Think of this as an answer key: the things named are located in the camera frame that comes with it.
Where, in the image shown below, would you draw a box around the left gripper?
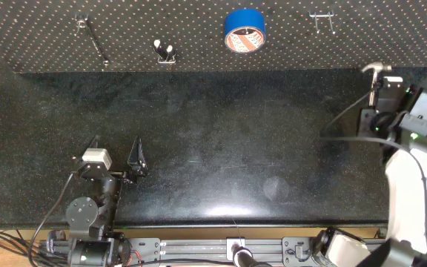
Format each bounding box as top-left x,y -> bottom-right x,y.
72,134 -> 149,185

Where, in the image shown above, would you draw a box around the black and white pliers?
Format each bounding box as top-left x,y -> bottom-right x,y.
152,38 -> 176,66

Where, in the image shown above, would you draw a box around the wrench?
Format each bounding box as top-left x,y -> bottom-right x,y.
75,13 -> 112,68

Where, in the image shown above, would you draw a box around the roll of blue tape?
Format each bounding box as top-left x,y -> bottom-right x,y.
223,7 -> 268,55

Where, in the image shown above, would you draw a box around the hammer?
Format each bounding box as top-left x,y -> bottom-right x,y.
360,61 -> 394,108

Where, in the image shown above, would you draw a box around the black pegboard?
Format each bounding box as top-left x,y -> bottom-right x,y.
0,0 -> 427,73

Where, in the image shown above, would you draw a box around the metal hook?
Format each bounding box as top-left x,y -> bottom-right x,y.
308,10 -> 337,35
156,51 -> 177,65
73,13 -> 89,35

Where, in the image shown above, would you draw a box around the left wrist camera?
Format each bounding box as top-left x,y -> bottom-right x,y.
81,148 -> 113,168

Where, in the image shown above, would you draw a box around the black cable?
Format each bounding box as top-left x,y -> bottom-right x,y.
319,90 -> 427,260
27,172 -> 76,267

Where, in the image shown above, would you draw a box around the mounting rail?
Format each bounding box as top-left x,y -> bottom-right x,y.
37,236 -> 388,267

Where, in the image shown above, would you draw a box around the loose black wires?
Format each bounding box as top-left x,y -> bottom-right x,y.
0,228 -> 70,267

